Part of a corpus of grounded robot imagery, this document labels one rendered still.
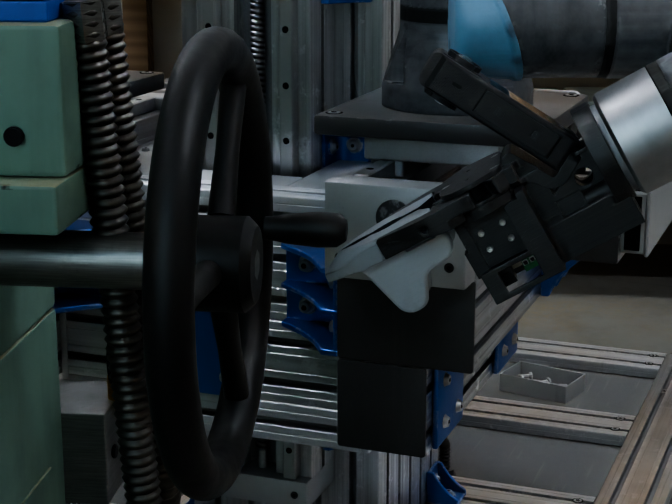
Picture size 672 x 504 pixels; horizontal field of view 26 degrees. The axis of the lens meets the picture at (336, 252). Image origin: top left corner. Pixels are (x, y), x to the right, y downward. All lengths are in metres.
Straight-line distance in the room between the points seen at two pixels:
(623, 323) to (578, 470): 1.42
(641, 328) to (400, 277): 2.54
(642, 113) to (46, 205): 0.38
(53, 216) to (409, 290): 0.26
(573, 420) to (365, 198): 1.03
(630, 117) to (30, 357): 0.48
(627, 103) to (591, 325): 2.57
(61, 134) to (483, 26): 0.31
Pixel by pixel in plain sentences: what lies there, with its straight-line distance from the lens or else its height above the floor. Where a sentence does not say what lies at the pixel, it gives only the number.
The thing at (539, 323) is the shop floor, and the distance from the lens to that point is 3.50.
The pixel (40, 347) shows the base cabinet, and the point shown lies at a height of 0.69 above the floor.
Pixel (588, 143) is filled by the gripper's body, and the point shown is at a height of 0.88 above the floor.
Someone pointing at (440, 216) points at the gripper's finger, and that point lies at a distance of 0.95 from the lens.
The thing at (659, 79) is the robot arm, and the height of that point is 0.92.
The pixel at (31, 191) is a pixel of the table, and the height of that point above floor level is 0.87.
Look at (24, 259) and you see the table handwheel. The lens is 0.92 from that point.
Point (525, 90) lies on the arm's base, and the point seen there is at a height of 0.84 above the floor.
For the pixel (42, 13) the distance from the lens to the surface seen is 0.87.
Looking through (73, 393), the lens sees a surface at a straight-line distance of 1.25.
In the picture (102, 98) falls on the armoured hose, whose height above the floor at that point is 0.91.
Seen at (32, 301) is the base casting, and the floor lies 0.73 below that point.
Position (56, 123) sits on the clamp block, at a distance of 0.86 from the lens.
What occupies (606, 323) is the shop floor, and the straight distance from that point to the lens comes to 3.53.
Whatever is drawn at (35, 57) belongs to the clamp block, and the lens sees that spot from 0.86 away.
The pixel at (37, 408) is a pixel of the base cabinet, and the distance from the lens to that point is 1.14.
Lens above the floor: 1.05
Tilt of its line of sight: 15 degrees down
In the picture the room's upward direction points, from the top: straight up
